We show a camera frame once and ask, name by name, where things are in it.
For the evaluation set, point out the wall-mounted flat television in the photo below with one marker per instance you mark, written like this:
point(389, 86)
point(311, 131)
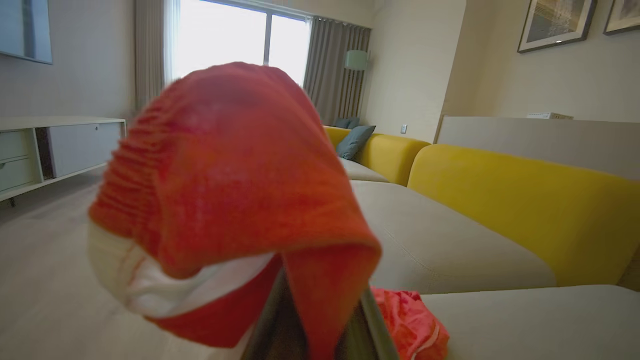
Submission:
point(25, 30)

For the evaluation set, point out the large dark framed picture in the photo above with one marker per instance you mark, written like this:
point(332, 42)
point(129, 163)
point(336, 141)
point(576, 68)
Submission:
point(555, 22)

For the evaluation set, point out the large bright window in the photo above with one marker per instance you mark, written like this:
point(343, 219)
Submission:
point(220, 35)

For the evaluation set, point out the red and white cloth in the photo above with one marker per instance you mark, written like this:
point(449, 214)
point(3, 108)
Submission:
point(225, 175)

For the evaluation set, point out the small dark framed picture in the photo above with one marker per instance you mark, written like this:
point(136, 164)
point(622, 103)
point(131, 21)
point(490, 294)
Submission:
point(622, 15)

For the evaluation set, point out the small yellow sofa backrest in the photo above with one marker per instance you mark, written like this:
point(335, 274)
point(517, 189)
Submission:
point(390, 155)

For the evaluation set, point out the small teal cushion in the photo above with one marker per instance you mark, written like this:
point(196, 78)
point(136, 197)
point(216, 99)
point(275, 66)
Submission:
point(346, 123)

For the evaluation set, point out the white low media cabinet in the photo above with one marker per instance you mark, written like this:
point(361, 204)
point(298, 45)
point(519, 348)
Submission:
point(80, 147)

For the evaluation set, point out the floor lamp with pale shade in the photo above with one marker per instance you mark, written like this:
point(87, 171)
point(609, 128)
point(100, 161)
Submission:
point(356, 60)

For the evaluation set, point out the large yellow sofa backrest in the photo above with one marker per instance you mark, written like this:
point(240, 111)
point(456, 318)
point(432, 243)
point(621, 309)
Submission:
point(525, 210)

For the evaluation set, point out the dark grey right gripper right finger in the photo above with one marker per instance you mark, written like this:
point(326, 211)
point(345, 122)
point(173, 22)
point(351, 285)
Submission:
point(372, 327)

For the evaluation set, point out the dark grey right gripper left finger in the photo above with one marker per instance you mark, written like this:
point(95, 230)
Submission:
point(275, 330)

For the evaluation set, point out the sheer pale curtain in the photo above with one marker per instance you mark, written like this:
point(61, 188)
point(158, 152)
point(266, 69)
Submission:
point(150, 50)

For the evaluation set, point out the flat white box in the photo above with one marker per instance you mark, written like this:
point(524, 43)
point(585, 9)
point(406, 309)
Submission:
point(549, 116)

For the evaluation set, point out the large teal cushion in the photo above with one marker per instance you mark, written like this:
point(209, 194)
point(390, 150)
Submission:
point(355, 141)

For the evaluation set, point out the grey pleated curtain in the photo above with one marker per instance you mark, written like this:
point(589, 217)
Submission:
point(330, 65)

